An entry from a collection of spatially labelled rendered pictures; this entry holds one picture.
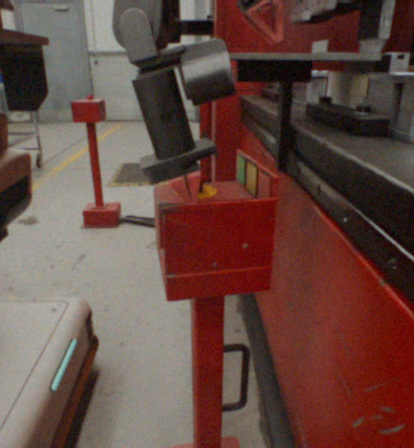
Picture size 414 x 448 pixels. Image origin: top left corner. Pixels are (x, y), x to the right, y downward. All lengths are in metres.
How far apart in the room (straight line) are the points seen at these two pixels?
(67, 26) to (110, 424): 7.56
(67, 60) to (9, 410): 7.57
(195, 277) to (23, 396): 0.61
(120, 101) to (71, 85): 0.96
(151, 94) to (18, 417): 0.76
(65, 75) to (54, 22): 0.91
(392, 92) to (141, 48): 0.40
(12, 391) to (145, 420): 0.42
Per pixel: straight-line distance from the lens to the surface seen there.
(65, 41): 8.26
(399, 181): 0.42
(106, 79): 8.10
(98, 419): 1.32
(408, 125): 0.65
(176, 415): 1.30
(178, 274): 0.55
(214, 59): 0.50
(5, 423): 1.00
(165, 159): 0.51
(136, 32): 0.50
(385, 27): 0.83
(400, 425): 0.46
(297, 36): 1.71
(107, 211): 2.58
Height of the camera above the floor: 0.98
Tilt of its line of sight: 23 degrees down
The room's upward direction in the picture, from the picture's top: straight up
